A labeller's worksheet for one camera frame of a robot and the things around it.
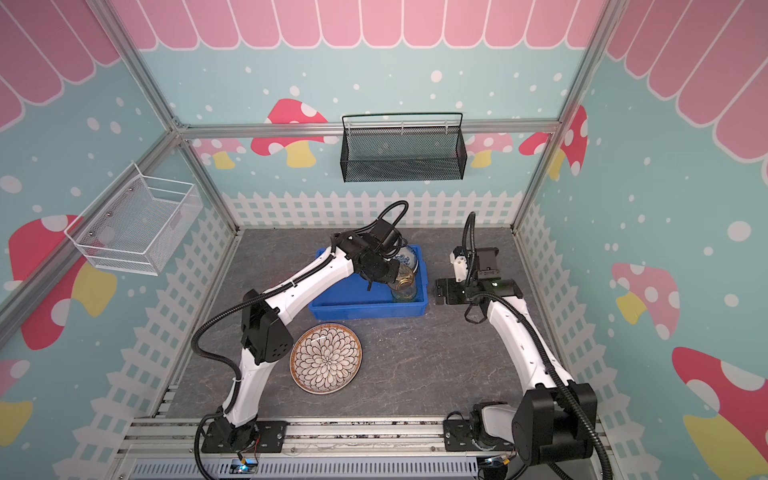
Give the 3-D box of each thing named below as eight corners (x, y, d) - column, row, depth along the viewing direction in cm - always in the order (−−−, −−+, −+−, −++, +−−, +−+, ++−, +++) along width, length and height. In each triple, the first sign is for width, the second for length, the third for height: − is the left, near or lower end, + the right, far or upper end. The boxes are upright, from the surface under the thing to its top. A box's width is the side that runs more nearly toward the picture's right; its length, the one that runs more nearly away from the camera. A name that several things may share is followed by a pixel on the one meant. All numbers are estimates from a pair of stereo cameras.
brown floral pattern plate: (287, 395, 83) (282, 391, 79) (301, 329, 95) (297, 323, 92) (359, 395, 83) (357, 391, 79) (363, 329, 95) (362, 323, 92)
